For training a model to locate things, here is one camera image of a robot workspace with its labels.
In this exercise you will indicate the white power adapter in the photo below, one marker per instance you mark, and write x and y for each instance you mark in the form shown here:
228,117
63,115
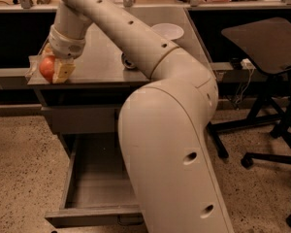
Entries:
246,63

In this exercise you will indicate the red apple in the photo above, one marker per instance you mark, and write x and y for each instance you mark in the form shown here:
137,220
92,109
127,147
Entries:
46,67

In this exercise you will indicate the open grey drawer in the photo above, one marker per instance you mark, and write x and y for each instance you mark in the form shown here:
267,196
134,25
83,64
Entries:
97,190

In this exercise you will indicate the closed grey drawer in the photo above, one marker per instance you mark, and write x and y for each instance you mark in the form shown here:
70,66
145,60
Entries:
81,119

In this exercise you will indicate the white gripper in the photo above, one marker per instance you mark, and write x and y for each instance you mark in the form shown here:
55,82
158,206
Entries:
67,49

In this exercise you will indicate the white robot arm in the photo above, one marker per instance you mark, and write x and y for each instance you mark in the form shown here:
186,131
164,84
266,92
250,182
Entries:
173,197

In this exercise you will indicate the white ceramic bowl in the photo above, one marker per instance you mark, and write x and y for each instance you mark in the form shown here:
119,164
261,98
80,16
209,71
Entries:
168,30

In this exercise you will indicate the crushed blue soda can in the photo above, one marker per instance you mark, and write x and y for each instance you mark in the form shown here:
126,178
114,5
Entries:
127,63

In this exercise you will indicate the grey drawer cabinet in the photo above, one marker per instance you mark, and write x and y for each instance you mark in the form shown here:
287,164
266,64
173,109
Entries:
87,75

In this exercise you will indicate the black office chair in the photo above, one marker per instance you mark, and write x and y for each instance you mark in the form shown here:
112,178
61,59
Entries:
267,44

